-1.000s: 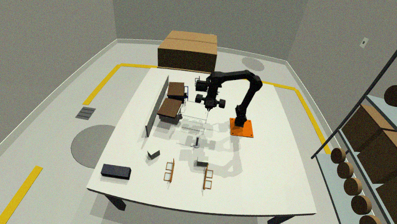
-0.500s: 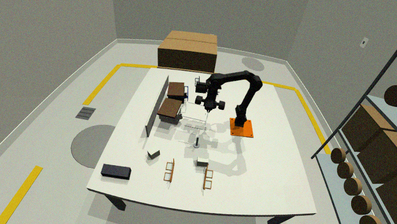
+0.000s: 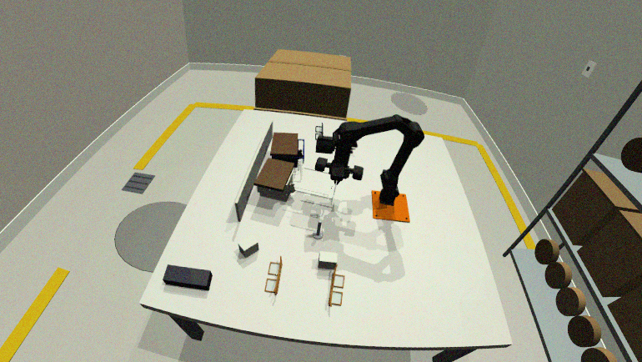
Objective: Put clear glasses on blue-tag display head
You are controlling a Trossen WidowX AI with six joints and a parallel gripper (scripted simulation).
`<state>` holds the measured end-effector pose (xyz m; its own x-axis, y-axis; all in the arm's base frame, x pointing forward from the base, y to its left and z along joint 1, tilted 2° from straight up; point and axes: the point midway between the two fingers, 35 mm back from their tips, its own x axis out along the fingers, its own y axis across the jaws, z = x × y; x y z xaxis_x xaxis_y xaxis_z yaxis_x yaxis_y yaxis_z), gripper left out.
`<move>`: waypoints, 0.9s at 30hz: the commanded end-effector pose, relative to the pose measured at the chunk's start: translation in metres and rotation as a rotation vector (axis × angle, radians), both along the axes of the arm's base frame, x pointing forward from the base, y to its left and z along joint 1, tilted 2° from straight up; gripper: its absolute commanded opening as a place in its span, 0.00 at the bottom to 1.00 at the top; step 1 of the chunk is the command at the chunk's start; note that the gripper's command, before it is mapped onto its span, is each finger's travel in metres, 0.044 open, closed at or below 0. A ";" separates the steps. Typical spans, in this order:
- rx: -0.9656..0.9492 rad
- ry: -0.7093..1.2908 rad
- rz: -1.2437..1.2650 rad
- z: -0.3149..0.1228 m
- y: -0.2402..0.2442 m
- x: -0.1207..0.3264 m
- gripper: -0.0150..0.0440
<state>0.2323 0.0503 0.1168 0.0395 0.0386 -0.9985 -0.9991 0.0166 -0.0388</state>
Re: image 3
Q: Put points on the white flat panel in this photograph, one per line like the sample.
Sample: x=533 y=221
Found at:
x=253 y=170

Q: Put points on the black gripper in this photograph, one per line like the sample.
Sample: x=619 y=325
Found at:
x=357 y=171

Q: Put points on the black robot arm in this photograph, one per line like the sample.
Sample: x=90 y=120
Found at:
x=350 y=132

